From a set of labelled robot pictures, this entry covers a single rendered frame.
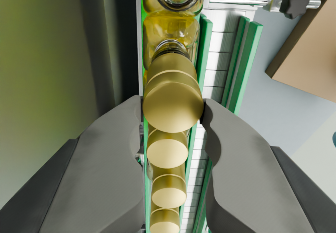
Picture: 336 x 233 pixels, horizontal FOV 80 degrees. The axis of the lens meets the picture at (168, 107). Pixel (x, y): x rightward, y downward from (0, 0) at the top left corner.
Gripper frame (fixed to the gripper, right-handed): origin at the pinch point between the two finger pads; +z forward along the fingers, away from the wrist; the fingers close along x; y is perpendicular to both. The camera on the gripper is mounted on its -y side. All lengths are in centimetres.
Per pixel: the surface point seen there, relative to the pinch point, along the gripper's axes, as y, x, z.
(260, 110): 27, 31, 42
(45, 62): 1.4, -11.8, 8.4
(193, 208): 60, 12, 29
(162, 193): 10.7, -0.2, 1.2
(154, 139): 4.4, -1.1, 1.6
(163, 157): 6.0, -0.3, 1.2
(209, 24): -0.7, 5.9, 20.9
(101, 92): 17.2, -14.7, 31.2
